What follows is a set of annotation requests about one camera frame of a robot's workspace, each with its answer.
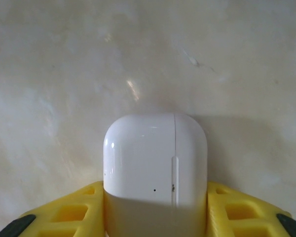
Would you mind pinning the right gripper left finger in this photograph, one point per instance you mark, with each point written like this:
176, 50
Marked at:
96, 197

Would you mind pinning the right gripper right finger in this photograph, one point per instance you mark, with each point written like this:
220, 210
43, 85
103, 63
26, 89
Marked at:
217, 209

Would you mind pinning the white square charging case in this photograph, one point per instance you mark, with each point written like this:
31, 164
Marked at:
143, 160

